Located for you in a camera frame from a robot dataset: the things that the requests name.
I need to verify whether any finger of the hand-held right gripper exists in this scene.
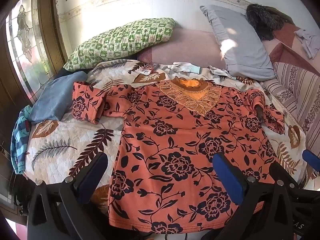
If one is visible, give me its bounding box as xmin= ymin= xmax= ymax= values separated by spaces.
xmin=302 ymin=149 xmax=320 ymax=178
xmin=271 ymin=161 xmax=302 ymax=193

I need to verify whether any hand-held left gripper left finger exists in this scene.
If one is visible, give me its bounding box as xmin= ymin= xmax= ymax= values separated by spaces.
xmin=26 ymin=151 xmax=109 ymax=240

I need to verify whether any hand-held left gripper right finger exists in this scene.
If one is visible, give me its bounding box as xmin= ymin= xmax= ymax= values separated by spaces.
xmin=200 ymin=152 xmax=298 ymax=240

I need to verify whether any orange floral shirt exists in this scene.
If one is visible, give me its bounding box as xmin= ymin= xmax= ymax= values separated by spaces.
xmin=72 ymin=78 xmax=286 ymax=235

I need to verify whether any leaf-print blanket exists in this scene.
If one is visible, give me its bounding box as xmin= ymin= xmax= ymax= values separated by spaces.
xmin=25 ymin=59 xmax=309 ymax=205

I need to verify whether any striped floral blanket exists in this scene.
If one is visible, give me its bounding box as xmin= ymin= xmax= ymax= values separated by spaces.
xmin=260 ymin=61 xmax=320 ymax=153

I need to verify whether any blue striped cloth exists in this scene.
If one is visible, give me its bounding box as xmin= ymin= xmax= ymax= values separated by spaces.
xmin=10 ymin=105 xmax=32 ymax=174

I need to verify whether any blue folded cloth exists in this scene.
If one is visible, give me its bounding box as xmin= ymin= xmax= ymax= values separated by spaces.
xmin=28 ymin=71 xmax=88 ymax=125

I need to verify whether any small grey cloth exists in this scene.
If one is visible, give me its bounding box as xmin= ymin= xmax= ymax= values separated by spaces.
xmin=208 ymin=66 xmax=237 ymax=78

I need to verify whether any pink brown quilt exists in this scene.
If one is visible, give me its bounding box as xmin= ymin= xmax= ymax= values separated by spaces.
xmin=261 ymin=21 xmax=320 ymax=77

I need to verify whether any crumpled white cloth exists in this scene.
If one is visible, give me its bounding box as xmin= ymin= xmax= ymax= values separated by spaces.
xmin=294 ymin=29 xmax=316 ymax=59

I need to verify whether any light blue sock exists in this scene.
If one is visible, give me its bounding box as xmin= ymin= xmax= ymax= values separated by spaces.
xmin=167 ymin=62 xmax=202 ymax=74

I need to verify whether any small red packet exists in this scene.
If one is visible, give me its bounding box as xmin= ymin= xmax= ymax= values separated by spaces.
xmin=140 ymin=63 xmax=159 ymax=75

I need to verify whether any grey pillow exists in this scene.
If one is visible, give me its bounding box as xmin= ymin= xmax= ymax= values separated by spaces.
xmin=199 ymin=4 xmax=277 ymax=81

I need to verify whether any green checked pillow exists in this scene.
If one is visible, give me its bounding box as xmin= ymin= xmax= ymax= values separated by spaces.
xmin=63 ymin=17 xmax=177 ymax=72

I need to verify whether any mauve bedsheet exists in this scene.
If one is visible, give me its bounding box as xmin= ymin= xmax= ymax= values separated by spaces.
xmin=137 ymin=26 xmax=229 ymax=70

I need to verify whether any stained-glass window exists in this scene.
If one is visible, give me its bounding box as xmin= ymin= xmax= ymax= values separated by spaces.
xmin=5 ymin=0 xmax=54 ymax=105

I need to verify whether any wooden window frame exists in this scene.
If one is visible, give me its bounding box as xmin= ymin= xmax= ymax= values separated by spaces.
xmin=31 ymin=0 xmax=68 ymax=68

